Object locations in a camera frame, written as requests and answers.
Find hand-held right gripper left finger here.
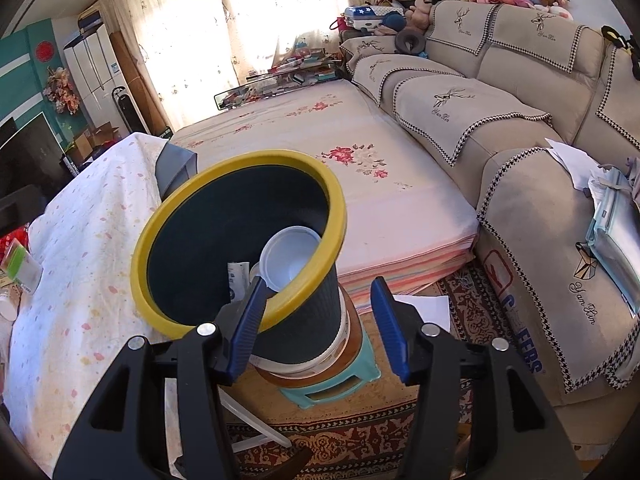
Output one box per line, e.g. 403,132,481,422
52,275,269,480

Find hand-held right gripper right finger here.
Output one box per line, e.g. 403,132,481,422
370,276,583,480

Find red snack packet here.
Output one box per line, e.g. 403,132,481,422
0,225,31,261

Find green clear plastic cup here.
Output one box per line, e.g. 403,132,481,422
2,239,43,291

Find white paper cup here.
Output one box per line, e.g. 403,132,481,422
259,226,323,293

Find dark bin with yellow rim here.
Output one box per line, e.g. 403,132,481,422
131,149,348,366

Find teal plastic stool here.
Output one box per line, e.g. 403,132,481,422
277,330,383,413

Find brown round board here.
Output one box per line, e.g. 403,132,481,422
260,305,362,386

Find white paper sheet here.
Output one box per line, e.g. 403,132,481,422
395,294,452,333

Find white round container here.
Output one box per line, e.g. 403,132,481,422
247,282,349,376

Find large black television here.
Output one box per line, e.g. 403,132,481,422
0,111,68,201

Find stack of striped mats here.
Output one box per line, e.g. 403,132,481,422
337,245,478,313

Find open cardboard box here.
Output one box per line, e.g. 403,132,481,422
70,132,93,161
87,122,121,148

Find table with floral cloth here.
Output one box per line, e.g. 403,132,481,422
0,132,261,476

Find red patterned rug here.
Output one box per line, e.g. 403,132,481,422
220,260,551,480

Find white printed woven sack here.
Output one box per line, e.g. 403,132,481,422
477,245,548,376

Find black bladeless tower fan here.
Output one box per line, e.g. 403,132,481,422
111,86,146,133

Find grey table cover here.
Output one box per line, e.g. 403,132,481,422
155,142,198,200

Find white standing air conditioner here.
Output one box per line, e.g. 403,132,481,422
62,24,128,121

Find floral sheet mattress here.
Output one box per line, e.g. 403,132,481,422
170,80,478,281

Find brown rolled mat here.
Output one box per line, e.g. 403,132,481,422
110,30,168,133

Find stack of flat boxes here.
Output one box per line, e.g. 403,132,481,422
77,5,106,31

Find cream embroidered curtain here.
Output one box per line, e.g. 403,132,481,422
220,0,386,81
100,0,236,126

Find glass coffee table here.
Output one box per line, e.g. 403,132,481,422
214,57,346,111

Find clear plastic document bag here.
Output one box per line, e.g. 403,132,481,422
585,165,640,318

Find loose white papers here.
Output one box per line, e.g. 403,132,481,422
545,137,603,191

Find pile of books and boxes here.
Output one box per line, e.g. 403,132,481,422
247,35,343,86

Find beige fabric sofa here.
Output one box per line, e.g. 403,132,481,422
340,0,640,441

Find dark neck pillow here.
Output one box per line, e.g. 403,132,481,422
394,27,430,56

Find blue star-patterned bag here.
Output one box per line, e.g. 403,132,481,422
344,4,396,31

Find black yellow plush toy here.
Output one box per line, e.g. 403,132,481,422
601,24,640,81

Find white table frame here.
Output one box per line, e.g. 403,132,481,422
220,387,292,450

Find artificial flower wall decoration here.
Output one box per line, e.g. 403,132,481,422
42,66,82,115

